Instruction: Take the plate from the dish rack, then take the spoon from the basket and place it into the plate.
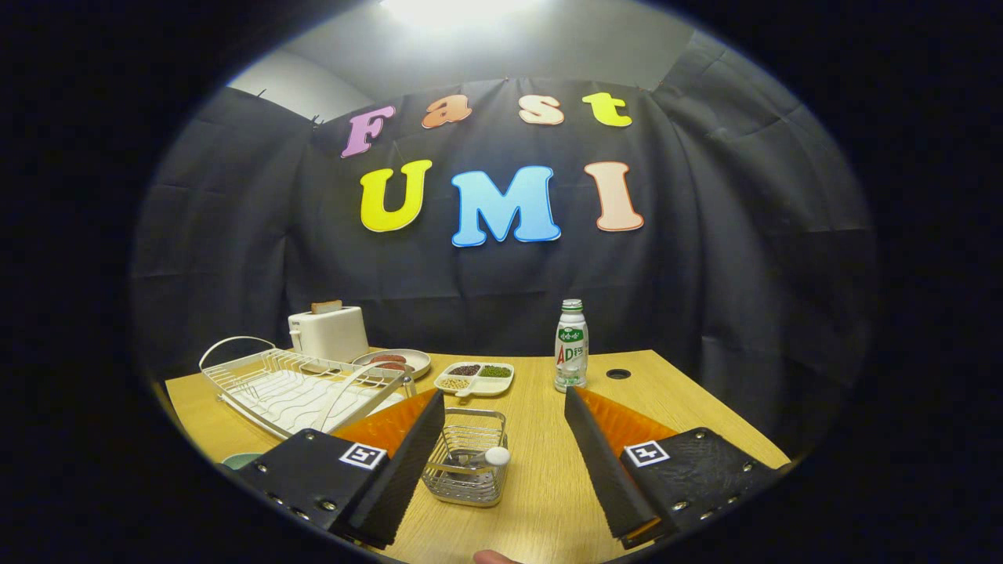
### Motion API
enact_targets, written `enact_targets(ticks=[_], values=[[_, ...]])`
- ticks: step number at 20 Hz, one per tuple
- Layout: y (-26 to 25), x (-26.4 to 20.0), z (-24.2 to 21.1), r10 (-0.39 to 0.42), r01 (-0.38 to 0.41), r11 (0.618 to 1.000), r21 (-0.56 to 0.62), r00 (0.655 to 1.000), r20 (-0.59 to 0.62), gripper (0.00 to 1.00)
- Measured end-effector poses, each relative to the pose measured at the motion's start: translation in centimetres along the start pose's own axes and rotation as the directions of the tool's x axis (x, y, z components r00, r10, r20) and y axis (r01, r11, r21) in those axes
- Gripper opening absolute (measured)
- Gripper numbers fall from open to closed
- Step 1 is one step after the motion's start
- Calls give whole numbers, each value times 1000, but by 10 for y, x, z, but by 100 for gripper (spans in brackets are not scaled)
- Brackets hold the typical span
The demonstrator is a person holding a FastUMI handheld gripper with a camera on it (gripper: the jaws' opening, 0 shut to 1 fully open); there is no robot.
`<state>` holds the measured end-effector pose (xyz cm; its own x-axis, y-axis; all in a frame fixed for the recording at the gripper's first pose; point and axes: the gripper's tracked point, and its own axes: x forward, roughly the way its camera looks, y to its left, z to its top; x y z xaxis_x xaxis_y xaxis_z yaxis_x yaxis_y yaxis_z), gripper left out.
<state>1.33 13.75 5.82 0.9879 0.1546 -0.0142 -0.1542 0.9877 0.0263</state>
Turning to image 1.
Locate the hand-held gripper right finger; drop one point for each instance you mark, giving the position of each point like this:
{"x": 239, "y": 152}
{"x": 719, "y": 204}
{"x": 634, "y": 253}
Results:
{"x": 607, "y": 470}

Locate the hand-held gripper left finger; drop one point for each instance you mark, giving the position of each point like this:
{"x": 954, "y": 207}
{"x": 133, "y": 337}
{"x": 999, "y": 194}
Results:
{"x": 407, "y": 462}

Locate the metal spoon with white knob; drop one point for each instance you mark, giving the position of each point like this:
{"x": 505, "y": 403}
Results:
{"x": 497, "y": 457}

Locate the pale green plate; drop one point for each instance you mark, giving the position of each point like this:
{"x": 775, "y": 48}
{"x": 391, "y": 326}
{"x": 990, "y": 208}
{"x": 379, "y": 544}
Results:
{"x": 239, "y": 460}

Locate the beige round plate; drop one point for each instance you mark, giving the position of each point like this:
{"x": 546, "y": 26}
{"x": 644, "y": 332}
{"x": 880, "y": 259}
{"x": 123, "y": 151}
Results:
{"x": 418, "y": 361}

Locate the white divided dish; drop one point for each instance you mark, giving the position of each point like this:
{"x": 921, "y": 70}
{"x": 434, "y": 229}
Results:
{"x": 490, "y": 385}

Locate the pile of yellow beans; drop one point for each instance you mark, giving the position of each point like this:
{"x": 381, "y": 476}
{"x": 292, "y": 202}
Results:
{"x": 454, "y": 383}

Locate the brown meat piece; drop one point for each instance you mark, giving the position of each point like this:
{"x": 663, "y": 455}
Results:
{"x": 396, "y": 367}
{"x": 388, "y": 359}

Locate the pile of dark beans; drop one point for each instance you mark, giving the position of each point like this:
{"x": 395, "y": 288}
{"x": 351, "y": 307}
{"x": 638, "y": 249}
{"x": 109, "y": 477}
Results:
{"x": 465, "y": 370}

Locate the white drip tray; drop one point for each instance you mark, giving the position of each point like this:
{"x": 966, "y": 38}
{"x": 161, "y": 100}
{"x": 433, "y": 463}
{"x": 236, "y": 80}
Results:
{"x": 298, "y": 407}

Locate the white drink bottle green label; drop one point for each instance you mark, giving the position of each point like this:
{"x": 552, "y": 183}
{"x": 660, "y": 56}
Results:
{"x": 571, "y": 352}

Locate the pile of green beans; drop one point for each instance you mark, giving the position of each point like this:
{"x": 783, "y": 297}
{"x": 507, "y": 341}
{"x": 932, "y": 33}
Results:
{"x": 494, "y": 371}

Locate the white toaster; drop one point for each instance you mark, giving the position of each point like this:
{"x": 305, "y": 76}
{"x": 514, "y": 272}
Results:
{"x": 333, "y": 337}

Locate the toast slice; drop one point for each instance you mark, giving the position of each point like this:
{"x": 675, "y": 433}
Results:
{"x": 327, "y": 307}

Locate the black backdrop cloth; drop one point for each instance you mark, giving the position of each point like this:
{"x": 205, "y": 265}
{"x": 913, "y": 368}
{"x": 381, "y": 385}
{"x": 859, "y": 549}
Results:
{"x": 705, "y": 274}

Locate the ceiling light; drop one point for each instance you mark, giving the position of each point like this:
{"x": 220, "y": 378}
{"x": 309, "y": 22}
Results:
{"x": 458, "y": 9}

